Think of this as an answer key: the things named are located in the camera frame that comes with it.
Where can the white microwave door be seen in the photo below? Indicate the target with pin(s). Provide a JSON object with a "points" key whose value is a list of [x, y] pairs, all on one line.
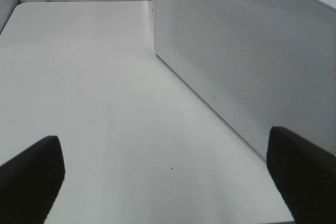
{"points": [[257, 63]]}

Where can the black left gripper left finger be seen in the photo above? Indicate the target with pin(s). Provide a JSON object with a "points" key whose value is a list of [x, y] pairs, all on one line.
{"points": [[31, 181]]}

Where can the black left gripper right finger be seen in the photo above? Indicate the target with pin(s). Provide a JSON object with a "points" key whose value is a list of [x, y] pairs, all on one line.
{"points": [[304, 174]]}

